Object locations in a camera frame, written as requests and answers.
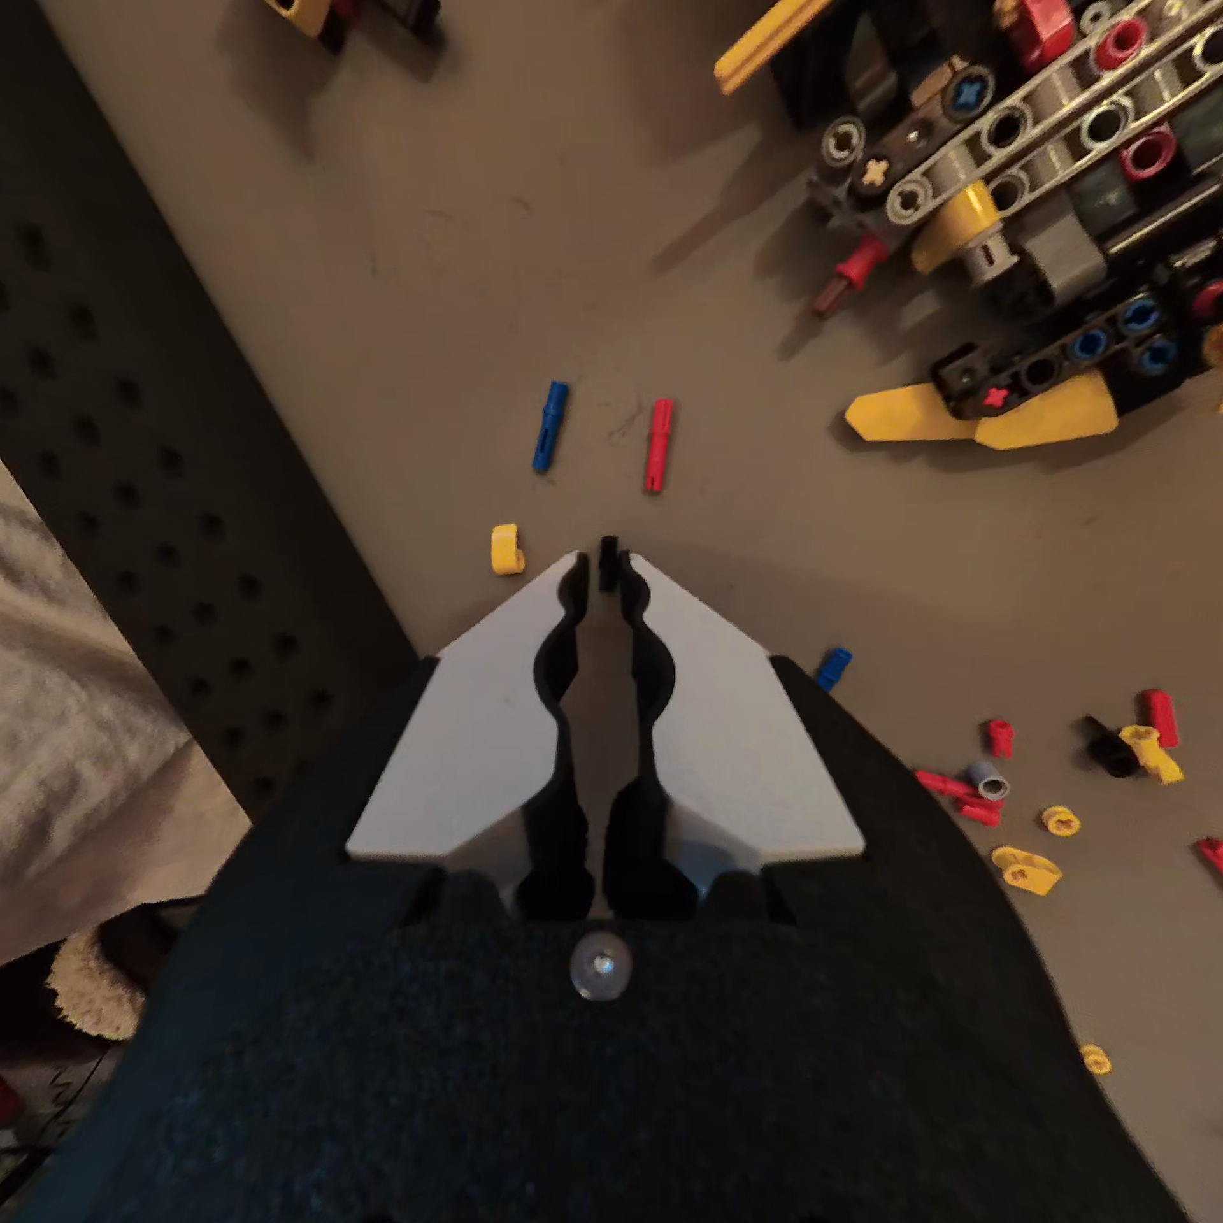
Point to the red brick pin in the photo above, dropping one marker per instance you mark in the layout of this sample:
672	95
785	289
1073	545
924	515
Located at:
1211	853
658	444
982	811
945	783
1161	716

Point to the grey desk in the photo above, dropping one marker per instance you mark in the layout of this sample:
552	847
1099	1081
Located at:
476	239

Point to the beige fleece cloth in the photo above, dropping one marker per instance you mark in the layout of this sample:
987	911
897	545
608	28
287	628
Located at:
90	984

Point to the small yellow brick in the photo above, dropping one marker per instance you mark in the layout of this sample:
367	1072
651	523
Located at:
1150	756
504	551

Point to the yellow brick connector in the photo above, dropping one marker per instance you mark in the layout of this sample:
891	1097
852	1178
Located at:
1028	871

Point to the yellow brick bush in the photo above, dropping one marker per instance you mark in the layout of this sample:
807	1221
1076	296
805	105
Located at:
1061	821
1096	1060

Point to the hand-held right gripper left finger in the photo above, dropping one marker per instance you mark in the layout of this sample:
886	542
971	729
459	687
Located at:
449	756

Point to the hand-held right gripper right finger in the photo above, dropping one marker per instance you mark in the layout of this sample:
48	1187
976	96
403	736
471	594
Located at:
756	756

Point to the small red brick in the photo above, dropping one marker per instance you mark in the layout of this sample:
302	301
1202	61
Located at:
1001	738

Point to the small grey brick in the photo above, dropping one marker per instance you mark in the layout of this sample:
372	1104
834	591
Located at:
987	780

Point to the small black brick pin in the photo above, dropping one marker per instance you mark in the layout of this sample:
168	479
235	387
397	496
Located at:
608	565

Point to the blue brick pin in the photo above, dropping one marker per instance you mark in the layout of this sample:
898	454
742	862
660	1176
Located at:
833	669
549	426

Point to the black perforated pad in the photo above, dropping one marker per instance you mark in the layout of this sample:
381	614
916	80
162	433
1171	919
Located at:
143	381

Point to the yellow black toy car model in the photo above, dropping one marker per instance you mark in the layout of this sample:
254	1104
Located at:
1051	144

